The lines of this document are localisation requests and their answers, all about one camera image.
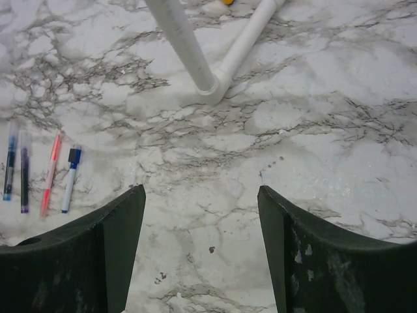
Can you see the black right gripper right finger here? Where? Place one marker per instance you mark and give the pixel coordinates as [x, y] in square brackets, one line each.
[317, 266]

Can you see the white blue marker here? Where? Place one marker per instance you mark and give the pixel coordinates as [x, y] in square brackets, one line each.
[69, 188]

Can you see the purple gel pen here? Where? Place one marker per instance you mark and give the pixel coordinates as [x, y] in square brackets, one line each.
[25, 152]

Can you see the red pen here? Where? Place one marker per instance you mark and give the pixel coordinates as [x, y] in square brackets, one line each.
[50, 174]

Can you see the blue marker cap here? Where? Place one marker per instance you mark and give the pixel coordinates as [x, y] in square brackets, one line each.
[74, 157]

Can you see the white PVC pipe frame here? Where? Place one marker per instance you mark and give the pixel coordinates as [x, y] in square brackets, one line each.
[213, 65]

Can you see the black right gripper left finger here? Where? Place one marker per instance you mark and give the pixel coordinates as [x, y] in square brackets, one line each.
[83, 266]

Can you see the blue gel pen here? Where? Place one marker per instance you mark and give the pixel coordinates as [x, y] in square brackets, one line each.
[11, 156]

